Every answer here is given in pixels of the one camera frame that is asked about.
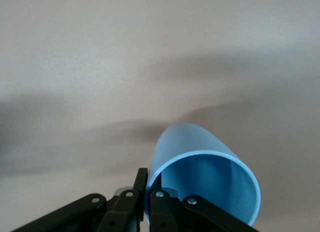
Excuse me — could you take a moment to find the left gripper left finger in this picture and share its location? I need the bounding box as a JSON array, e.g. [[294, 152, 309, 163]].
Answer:
[[9, 167, 149, 232]]

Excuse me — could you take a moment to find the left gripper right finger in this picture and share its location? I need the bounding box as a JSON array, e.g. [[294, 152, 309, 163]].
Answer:
[[149, 188, 261, 232]]

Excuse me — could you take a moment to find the light blue plastic cup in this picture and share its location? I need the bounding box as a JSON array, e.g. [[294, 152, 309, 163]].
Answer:
[[144, 122, 262, 226]]

